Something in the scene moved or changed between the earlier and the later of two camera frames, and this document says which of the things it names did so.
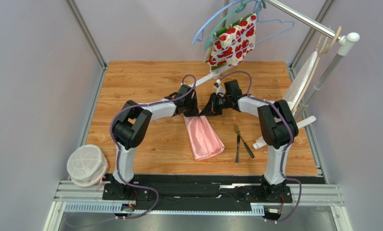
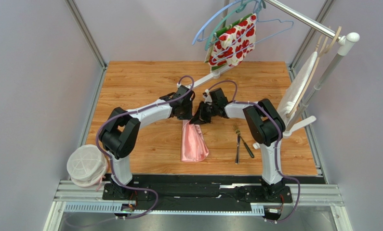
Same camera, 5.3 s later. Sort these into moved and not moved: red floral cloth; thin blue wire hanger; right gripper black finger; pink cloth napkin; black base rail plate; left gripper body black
Moved: pink cloth napkin; right gripper black finger
Not moved: thin blue wire hanger; left gripper body black; red floral cloth; black base rail plate
